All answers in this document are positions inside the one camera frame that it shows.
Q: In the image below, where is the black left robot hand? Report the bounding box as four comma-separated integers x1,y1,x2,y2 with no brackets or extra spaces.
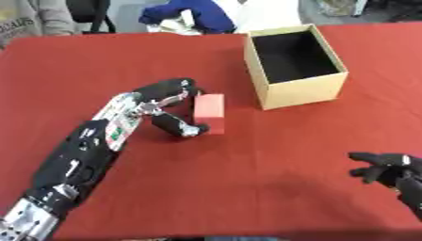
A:
130,77,211,138

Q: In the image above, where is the red rectangular block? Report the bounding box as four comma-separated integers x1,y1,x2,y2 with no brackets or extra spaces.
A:
192,93,228,136

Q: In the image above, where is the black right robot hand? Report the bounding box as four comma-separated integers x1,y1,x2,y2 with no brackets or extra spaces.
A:
348,152,422,221

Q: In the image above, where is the black chair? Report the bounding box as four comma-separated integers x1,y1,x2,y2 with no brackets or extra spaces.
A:
64,0,119,34

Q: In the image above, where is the tan cardboard box black inside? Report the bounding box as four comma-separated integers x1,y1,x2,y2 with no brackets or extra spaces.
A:
242,24,349,111

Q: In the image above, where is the person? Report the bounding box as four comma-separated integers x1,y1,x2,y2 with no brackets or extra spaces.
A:
0,0,76,48
137,0,239,36

